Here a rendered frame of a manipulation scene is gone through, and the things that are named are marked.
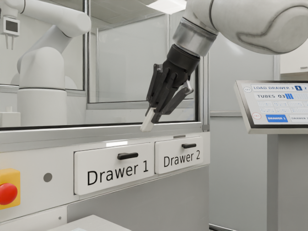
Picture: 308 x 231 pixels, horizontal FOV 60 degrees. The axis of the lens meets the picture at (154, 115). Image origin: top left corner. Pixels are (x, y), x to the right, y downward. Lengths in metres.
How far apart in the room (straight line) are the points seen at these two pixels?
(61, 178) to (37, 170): 0.07
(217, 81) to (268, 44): 1.98
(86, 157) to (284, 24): 0.54
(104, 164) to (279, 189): 0.97
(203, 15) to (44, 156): 0.47
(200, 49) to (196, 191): 0.72
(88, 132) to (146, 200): 0.33
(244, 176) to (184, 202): 1.32
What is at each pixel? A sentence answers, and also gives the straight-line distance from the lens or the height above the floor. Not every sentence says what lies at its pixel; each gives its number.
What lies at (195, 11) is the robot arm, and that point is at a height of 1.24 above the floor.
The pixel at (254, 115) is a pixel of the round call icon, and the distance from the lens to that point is 1.32.
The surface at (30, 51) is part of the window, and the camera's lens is 0.70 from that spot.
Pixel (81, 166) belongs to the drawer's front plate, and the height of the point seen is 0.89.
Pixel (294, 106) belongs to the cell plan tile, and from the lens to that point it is 1.44.
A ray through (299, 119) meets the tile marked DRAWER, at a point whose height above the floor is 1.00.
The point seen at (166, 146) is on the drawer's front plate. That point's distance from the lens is 0.95.
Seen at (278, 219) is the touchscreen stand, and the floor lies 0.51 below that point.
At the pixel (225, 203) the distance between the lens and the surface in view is 2.51.
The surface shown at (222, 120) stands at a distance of 2.39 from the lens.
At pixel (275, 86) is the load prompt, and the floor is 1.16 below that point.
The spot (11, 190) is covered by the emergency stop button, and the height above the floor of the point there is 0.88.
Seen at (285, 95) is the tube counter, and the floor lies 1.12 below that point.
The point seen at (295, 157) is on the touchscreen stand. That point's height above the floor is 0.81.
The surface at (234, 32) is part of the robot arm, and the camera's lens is 0.49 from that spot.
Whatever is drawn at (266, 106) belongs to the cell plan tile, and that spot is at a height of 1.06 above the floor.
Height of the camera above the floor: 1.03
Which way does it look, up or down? 1 degrees down
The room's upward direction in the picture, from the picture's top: straight up
